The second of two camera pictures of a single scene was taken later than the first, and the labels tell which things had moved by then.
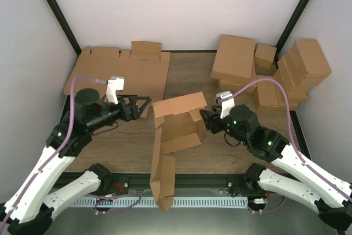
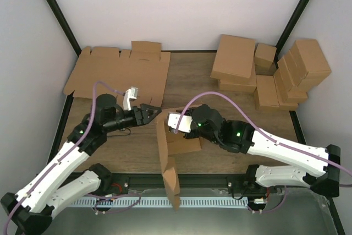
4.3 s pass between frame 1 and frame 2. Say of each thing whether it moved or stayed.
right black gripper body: moved
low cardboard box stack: stayed
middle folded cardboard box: stayed
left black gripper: moved
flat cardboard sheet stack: stayed
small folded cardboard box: stayed
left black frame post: stayed
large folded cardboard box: stayed
